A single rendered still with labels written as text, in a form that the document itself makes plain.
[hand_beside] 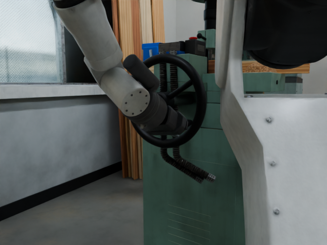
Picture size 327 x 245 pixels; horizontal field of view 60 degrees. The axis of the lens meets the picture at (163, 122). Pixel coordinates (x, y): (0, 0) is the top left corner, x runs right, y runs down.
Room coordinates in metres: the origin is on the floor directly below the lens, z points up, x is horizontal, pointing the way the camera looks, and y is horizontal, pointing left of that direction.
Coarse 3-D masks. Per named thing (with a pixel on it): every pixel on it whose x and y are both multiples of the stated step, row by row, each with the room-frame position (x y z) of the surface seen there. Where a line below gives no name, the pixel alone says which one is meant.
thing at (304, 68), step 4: (244, 64) 1.07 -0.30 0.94; (248, 64) 1.06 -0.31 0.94; (304, 64) 0.96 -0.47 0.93; (308, 64) 0.95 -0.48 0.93; (244, 68) 1.07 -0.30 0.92; (296, 68) 0.97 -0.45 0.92; (300, 68) 0.96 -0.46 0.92; (304, 68) 0.96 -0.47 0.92; (308, 68) 0.95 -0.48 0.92; (280, 72) 1.00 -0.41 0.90; (284, 72) 0.99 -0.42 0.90; (288, 72) 0.98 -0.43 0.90; (292, 72) 0.98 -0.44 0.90; (296, 72) 0.97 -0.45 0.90; (300, 72) 0.96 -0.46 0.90; (304, 72) 0.96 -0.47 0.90; (308, 72) 0.95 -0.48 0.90
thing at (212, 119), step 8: (192, 104) 1.01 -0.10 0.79; (208, 104) 0.98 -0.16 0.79; (216, 104) 0.96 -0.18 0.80; (184, 112) 1.03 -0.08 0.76; (192, 112) 1.01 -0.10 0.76; (208, 112) 0.98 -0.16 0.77; (216, 112) 0.96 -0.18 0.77; (192, 120) 1.01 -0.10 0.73; (208, 120) 0.98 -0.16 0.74; (216, 120) 0.96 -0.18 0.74; (216, 128) 0.96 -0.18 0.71
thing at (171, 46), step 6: (180, 42) 0.95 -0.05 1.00; (186, 42) 0.97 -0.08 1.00; (192, 42) 0.95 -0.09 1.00; (198, 42) 0.96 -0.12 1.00; (204, 42) 1.00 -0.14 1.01; (162, 48) 0.99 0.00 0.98; (168, 48) 0.97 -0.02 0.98; (174, 48) 0.96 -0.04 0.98; (180, 48) 0.95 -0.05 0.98; (186, 48) 0.97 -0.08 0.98; (192, 48) 0.95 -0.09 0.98; (198, 48) 0.96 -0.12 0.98; (204, 48) 1.00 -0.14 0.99; (198, 54) 0.97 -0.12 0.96; (204, 54) 1.01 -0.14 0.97
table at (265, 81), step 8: (248, 72) 0.91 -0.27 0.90; (256, 72) 0.89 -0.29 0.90; (264, 72) 0.88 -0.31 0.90; (272, 72) 0.88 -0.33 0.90; (208, 80) 0.98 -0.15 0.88; (248, 80) 0.90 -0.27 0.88; (256, 80) 0.89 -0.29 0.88; (264, 80) 0.88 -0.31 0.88; (272, 80) 0.88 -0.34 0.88; (280, 80) 0.97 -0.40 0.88; (168, 88) 0.96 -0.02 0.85; (192, 88) 0.91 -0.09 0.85; (208, 88) 0.98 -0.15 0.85; (216, 88) 0.96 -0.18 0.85; (248, 88) 0.90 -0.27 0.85; (256, 88) 0.89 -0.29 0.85; (264, 88) 0.88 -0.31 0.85; (272, 88) 0.89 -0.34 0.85; (280, 88) 0.98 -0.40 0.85
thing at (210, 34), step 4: (200, 32) 1.13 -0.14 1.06; (204, 32) 1.12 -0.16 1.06; (208, 32) 1.11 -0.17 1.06; (212, 32) 1.10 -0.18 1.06; (204, 36) 1.12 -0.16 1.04; (208, 36) 1.11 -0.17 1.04; (212, 36) 1.10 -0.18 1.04; (200, 40) 1.13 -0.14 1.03; (204, 40) 1.12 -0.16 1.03; (208, 40) 1.11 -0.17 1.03; (212, 40) 1.10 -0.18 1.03; (208, 44) 1.11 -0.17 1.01; (212, 44) 1.10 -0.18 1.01; (208, 48) 1.11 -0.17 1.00; (212, 48) 1.11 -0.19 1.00; (208, 52) 1.15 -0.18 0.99; (212, 52) 1.15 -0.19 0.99
